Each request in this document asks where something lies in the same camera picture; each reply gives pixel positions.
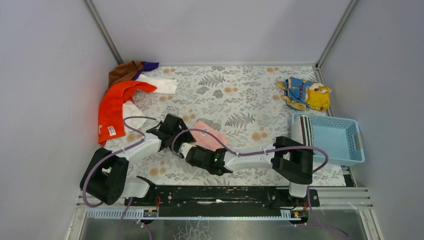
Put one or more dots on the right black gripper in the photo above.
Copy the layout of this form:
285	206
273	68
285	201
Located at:
212	161

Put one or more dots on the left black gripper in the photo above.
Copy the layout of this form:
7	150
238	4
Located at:
169	127

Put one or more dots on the pink towel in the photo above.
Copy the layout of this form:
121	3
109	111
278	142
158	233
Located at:
205	140

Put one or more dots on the green white striped towel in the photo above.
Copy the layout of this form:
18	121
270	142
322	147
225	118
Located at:
302	130

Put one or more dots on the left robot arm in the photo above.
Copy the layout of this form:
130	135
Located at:
105	180

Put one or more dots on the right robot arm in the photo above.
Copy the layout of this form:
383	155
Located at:
287	157

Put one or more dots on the red orange towel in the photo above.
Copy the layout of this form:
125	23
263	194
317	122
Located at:
110	113

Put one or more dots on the purple towel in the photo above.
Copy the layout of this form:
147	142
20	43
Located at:
146	67

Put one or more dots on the floral table cloth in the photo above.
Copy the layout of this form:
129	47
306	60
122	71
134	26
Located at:
241	102

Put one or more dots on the brown towel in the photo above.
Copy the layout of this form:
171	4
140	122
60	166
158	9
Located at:
124	72

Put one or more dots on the blue yellow cartoon towel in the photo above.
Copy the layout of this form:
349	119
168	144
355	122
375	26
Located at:
302	94

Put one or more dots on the light blue plastic basket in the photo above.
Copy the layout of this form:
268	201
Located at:
339	137

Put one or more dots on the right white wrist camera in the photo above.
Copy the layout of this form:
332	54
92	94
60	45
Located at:
184	149

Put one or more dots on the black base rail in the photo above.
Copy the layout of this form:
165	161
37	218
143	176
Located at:
222	201

